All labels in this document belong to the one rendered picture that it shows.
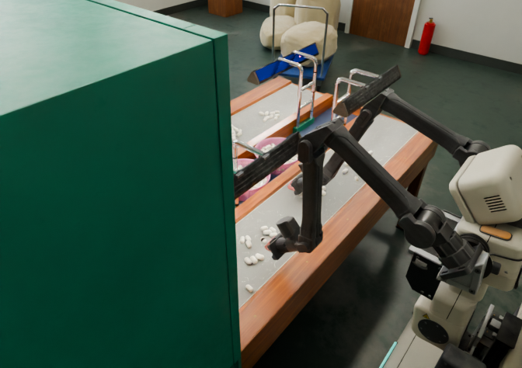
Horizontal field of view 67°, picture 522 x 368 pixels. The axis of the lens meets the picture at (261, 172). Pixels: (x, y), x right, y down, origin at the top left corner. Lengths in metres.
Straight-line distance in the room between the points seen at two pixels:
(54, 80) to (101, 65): 0.06
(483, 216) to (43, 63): 1.06
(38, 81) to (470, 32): 5.75
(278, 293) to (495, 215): 0.76
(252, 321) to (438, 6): 5.24
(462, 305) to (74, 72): 1.28
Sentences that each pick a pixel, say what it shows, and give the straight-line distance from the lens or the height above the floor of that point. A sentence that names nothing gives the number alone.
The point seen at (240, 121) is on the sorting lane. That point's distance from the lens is 2.51.
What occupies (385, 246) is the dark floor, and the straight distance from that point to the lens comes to 2.82.
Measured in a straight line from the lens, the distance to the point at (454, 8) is 6.04.
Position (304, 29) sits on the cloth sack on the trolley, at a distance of 4.69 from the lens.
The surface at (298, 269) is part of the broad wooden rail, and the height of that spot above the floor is 0.76.
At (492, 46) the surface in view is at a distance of 6.01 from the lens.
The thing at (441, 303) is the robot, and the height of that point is 0.88.
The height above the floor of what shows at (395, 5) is 0.52.
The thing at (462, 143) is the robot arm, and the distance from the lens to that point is 1.47.
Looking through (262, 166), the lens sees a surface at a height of 1.09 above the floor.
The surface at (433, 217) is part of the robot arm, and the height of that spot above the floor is 1.27.
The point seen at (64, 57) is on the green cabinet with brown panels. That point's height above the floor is 1.79.
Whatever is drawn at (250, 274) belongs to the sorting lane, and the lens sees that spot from 1.59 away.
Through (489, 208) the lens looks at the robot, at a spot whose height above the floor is 1.29.
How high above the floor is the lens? 1.99
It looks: 37 degrees down
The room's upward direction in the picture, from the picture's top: 1 degrees clockwise
